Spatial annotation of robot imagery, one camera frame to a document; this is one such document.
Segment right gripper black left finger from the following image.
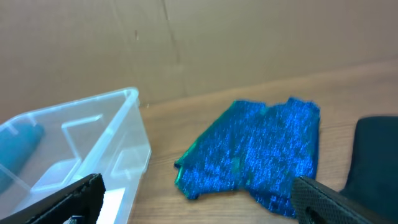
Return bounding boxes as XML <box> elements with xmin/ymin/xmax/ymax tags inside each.
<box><xmin>1</xmin><ymin>174</ymin><xmax>106</xmax><ymax>224</ymax></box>

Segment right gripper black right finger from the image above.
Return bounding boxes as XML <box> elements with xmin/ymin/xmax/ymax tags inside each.
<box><xmin>290</xmin><ymin>176</ymin><xmax>394</xmax><ymax>224</ymax></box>

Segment black garment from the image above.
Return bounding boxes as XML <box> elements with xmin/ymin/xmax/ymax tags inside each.
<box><xmin>340</xmin><ymin>116</ymin><xmax>397</xmax><ymax>223</ymax></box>

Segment sparkly blue garment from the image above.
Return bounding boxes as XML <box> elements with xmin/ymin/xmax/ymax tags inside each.
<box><xmin>174</xmin><ymin>98</ymin><xmax>320</xmax><ymax>218</ymax></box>

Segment blue denim jeans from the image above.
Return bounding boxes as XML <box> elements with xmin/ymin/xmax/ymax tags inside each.
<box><xmin>1</xmin><ymin>123</ymin><xmax>44</xmax><ymax>193</ymax></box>

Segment clear plastic storage bin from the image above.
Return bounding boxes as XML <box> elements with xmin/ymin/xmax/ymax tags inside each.
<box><xmin>1</xmin><ymin>88</ymin><xmax>151</xmax><ymax>223</ymax></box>

